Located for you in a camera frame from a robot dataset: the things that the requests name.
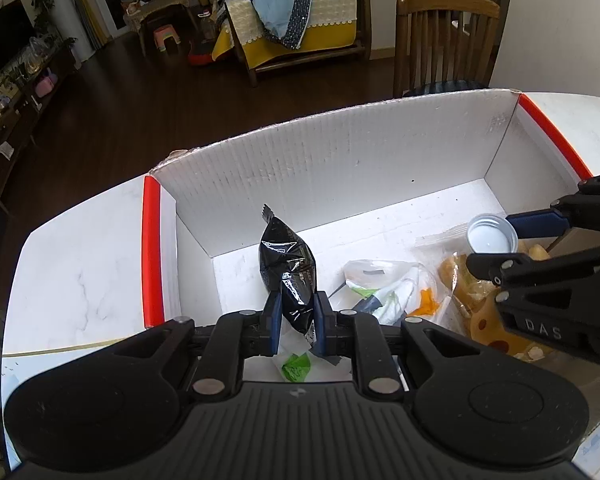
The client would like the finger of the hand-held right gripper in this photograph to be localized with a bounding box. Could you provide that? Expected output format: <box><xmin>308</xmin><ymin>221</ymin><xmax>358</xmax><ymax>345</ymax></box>
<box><xmin>466</xmin><ymin>242</ymin><xmax>600</xmax><ymax>289</ymax></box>
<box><xmin>507</xmin><ymin>171</ymin><xmax>600</xmax><ymax>237</ymax></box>

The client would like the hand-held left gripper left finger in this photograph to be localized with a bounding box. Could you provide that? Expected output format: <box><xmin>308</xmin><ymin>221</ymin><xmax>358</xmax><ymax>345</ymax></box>
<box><xmin>107</xmin><ymin>291</ymin><xmax>284</xmax><ymax>397</ymax></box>

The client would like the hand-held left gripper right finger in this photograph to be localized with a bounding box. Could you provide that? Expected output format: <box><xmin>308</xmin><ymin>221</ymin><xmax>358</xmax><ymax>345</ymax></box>
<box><xmin>314</xmin><ymin>291</ymin><xmax>485</xmax><ymax>397</ymax></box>

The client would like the white round lid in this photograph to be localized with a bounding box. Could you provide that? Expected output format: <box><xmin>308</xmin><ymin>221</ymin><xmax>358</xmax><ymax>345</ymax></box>
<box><xmin>467</xmin><ymin>214</ymin><xmax>519</xmax><ymax>254</ymax></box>

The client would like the black snack packet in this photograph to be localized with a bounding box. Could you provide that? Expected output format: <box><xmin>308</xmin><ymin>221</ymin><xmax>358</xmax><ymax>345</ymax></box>
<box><xmin>260</xmin><ymin>204</ymin><xmax>317</xmax><ymax>334</ymax></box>

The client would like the bagged bread slice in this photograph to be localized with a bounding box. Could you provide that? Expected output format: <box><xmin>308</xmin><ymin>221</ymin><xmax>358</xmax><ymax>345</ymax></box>
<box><xmin>415</xmin><ymin>225</ymin><xmax>556</xmax><ymax>361</ymax></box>

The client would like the yellow holed cheese toy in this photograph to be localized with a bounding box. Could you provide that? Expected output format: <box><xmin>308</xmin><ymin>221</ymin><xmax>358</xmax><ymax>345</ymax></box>
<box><xmin>470</xmin><ymin>296</ymin><xmax>516</xmax><ymax>353</ymax></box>

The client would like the clear bag with orange pieces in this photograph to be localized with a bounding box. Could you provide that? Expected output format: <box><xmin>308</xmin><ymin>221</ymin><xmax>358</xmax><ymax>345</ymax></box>
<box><xmin>342</xmin><ymin>259</ymin><xmax>453</xmax><ymax>332</ymax></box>

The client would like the white cardboard box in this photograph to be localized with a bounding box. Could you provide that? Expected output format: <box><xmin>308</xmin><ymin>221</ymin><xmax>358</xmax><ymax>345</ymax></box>
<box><xmin>142</xmin><ymin>89</ymin><xmax>600</xmax><ymax>396</ymax></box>

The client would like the small green packet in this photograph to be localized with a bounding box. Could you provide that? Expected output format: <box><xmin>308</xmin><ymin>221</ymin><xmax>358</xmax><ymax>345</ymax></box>
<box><xmin>282</xmin><ymin>354</ymin><xmax>311</xmax><ymax>384</ymax></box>

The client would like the wooden chair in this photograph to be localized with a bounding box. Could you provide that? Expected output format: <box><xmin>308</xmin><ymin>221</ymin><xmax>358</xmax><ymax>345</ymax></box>
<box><xmin>394</xmin><ymin>0</ymin><xmax>502</xmax><ymax>98</ymax></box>

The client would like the red floor item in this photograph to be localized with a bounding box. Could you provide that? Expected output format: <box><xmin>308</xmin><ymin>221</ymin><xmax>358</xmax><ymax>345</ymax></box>
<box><xmin>187</xmin><ymin>40</ymin><xmax>216</xmax><ymax>67</ymax></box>

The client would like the armchair with cream cover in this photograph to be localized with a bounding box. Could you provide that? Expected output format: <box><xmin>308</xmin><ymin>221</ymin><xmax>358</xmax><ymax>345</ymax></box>
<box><xmin>212</xmin><ymin>0</ymin><xmax>373</xmax><ymax>88</ymax></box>

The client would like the pink stool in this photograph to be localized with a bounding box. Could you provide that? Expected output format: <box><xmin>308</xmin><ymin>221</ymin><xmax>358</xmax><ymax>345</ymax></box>
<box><xmin>152</xmin><ymin>25</ymin><xmax>181</xmax><ymax>54</ymax></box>

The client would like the pile of clothes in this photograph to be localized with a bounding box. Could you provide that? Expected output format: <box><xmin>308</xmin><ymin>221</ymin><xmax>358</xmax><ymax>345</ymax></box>
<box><xmin>219</xmin><ymin>0</ymin><xmax>313</xmax><ymax>51</ymax></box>

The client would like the dark TV cabinet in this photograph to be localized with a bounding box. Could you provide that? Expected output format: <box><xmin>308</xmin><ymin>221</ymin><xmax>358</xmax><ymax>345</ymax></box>
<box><xmin>0</xmin><ymin>40</ymin><xmax>78</xmax><ymax>201</ymax></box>

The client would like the wooden coffee table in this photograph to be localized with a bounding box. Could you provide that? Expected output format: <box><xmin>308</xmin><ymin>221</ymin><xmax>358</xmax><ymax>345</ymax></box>
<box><xmin>125</xmin><ymin>0</ymin><xmax>197</xmax><ymax>56</ymax></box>

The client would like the grey yellow curtain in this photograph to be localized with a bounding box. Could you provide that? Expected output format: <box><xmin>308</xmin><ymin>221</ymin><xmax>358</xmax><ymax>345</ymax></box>
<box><xmin>62</xmin><ymin>0</ymin><xmax>112</xmax><ymax>51</ymax></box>

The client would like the white tower air conditioner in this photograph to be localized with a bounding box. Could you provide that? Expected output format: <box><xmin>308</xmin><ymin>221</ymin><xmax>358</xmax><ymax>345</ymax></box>
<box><xmin>40</xmin><ymin>0</ymin><xmax>93</xmax><ymax>63</ymax></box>

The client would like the television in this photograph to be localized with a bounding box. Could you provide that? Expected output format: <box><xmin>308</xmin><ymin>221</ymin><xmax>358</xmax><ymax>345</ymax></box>
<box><xmin>0</xmin><ymin>0</ymin><xmax>33</xmax><ymax>78</ymax></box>

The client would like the green houseplant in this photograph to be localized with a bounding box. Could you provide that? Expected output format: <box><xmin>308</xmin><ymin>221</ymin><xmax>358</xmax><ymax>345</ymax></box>
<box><xmin>30</xmin><ymin>0</ymin><xmax>57</xmax><ymax>31</ymax></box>

